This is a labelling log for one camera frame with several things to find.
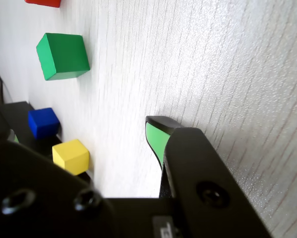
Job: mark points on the green wooden cube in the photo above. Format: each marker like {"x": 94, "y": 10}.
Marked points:
{"x": 64, "y": 52}

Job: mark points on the yellow wooden cube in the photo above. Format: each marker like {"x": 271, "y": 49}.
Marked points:
{"x": 71, "y": 156}

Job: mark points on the black open box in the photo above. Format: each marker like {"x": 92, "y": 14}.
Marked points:
{"x": 87, "y": 179}

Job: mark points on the red wooden cube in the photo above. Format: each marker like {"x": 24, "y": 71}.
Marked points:
{"x": 44, "y": 2}

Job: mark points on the blue wooden cube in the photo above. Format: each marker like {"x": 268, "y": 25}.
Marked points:
{"x": 42, "y": 122}

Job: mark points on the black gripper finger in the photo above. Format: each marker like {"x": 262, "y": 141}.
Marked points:
{"x": 26, "y": 193}
{"x": 200, "y": 173}

